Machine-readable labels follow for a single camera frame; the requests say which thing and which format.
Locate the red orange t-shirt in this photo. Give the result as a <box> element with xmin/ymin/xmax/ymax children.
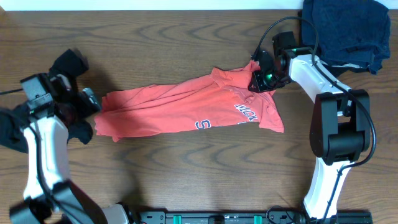
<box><xmin>95</xmin><ymin>61</ymin><xmax>284</xmax><ymax>142</ymax></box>

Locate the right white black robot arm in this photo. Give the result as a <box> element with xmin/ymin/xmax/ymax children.
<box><xmin>248</xmin><ymin>32</ymin><xmax>374</xmax><ymax>223</ymax></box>

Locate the folded navy blue garment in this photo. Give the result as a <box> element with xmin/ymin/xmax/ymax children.
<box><xmin>301</xmin><ymin>0</ymin><xmax>391</xmax><ymax>77</ymax></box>

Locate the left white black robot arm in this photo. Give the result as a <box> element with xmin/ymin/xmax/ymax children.
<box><xmin>9</xmin><ymin>73</ymin><xmax>133</xmax><ymax>223</ymax></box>

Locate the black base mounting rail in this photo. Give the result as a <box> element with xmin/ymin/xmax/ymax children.
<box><xmin>129</xmin><ymin>210</ymin><xmax>373</xmax><ymax>224</ymax></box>

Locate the folded black garment white print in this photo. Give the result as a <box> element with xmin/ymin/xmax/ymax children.
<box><xmin>299</xmin><ymin>8</ymin><xmax>374</xmax><ymax>77</ymax></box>

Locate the black t-shirt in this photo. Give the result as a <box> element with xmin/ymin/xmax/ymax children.
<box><xmin>1</xmin><ymin>49</ymin><xmax>93</xmax><ymax>153</ymax></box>

